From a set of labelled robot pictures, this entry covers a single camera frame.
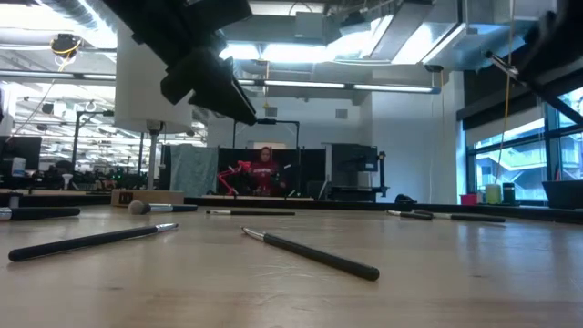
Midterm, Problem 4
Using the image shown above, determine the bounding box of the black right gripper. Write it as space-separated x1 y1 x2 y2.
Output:
518 0 583 88

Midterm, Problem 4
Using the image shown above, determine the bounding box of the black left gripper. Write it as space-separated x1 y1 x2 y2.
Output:
135 0 259 127

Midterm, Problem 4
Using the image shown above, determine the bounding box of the fluffy head makeup brush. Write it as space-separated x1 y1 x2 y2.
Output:
128 200 199 216

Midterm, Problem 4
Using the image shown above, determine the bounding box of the fan head makeup brush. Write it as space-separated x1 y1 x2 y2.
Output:
413 208 507 224

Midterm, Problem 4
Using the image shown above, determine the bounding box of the thick handle makeup brush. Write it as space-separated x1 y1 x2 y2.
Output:
0 206 82 222

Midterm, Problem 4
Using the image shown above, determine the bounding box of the white shade wooden base lamp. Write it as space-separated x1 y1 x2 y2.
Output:
110 20 195 209

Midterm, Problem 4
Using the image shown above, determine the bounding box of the teal hanging cloth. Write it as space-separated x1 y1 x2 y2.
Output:
169 144 220 198

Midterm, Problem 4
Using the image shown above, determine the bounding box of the person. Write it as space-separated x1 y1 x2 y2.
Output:
249 145 287 197

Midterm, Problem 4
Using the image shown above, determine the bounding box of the black partition screen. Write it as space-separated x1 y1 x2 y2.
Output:
217 146 327 200

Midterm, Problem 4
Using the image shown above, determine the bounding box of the long ceiling light tube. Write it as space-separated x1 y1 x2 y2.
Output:
237 79 442 96

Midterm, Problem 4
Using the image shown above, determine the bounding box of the black bin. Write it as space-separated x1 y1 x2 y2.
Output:
541 179 583 210

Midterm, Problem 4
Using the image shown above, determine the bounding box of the yellow-green cup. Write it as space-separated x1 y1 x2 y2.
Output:
485 183 503 206

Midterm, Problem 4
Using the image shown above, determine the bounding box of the black equipment cabinet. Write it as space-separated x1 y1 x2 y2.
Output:
325 142 389 202

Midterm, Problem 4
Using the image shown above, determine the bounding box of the black computer monitor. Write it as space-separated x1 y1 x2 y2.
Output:
0 135 43 173

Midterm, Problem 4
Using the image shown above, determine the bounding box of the black gantry frame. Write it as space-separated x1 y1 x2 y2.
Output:
232 118 302 151

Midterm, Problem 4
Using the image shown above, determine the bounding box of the silver ceiling duct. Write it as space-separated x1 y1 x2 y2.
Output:
339 0 559 73

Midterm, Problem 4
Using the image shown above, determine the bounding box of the yellow black cable reel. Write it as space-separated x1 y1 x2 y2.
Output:
49 32 83 59

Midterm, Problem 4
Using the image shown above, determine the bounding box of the black aluminium table frame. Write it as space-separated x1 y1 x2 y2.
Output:
0 190 583 224

